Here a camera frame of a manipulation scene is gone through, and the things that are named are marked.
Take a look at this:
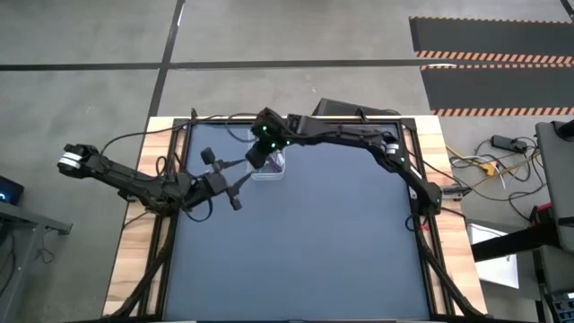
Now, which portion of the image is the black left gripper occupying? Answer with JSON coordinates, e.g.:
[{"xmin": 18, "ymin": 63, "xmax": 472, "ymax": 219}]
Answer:
[{"xmin": 187, "ymin": 146, "xmax": 253, "ymax": 212}]

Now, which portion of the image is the purple braided USB cable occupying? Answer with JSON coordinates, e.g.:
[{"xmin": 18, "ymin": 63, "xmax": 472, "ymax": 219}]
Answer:
[{"xmin": 264, "ymin": 151, "xmax": 285, "ymax": 174}]

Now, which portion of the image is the clear plastic bin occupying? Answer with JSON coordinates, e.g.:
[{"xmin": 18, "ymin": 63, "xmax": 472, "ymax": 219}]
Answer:
[{"xmin": 246, "ymin": 127, "xmax": 287, "ymax": 182}]

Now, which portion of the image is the black computer case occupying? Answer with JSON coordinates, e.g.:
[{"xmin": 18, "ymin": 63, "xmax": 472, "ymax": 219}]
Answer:
[{"xmin": 312, "ymin": 98, "xmax": 401, "ymax": 118}]

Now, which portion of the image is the small grey connector box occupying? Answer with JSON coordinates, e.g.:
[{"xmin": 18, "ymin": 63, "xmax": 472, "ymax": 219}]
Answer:
[{"xmin": 441, "ymin": 183, "xmax": 472, "ymax": 199}]

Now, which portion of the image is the grey metal cart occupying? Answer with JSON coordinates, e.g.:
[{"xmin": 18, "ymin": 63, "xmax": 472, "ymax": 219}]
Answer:
[{"xmin": 0, "ymin": 200, "xmax": 73, "ymax": 323}]

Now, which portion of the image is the dark device with blue light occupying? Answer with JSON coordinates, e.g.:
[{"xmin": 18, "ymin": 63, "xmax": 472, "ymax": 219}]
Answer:
[{"xmin": 0, "ymin": 175, "xmax": 25, "ymax": 206}]

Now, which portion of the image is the black hazard-striped floor mat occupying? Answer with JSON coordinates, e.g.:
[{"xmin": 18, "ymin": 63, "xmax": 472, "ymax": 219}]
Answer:
[
  {"xmin": 420, "ymin": 64, "xmax": 574, "ymax": 118},
  {"xmin": 408, "ymin": 16, "xmax": 574, "ymax": 65}
]

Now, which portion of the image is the black power strip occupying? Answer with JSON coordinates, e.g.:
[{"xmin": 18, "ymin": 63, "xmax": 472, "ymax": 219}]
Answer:
[{"xmin": 490, "ymin": 134, "xmax": 529, "ymax": 154}]

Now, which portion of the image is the white box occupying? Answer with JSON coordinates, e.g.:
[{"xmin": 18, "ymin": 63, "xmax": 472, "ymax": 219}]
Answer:
[{"xmin": 465, "ymin": 223, "xmax": 520, "ymax": 290}]

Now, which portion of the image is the grey desk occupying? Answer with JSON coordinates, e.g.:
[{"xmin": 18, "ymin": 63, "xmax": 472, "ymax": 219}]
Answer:
[{"xmin": 535, "ymin": 118, "xmax": 574, "ymax": 255}]

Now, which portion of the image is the blue button panel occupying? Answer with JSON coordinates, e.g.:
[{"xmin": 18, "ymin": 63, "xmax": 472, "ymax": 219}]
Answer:
[{"xmin": 551, "ymin": 291, "xmax": 574, "ymax": 323}]

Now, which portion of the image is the black metal table frame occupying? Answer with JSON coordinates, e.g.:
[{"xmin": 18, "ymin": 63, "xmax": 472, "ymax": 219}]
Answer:
[{"xmin": 101, "ymin": 109, "xmax": 488, "ymax": 323}]

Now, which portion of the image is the yellow extension cable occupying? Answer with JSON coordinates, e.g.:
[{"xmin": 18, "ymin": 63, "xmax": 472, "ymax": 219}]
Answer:
[{"xmin": 446, "ymin": 144, "xmax": 544, "ymax": 189}]

